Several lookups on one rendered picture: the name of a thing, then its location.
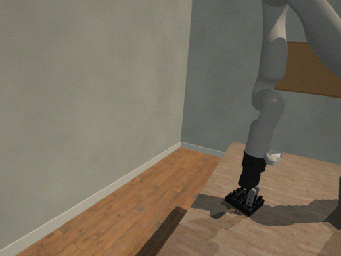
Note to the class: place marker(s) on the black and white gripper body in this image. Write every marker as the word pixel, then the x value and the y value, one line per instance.
pixel 256 156

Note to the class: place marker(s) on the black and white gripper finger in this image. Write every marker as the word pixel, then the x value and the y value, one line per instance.
pixel 257 188
pixel 250 198

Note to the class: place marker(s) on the black knob box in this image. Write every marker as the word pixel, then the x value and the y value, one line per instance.
pixel 237 199

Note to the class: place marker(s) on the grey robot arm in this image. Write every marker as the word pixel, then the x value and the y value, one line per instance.
pixel 322 27

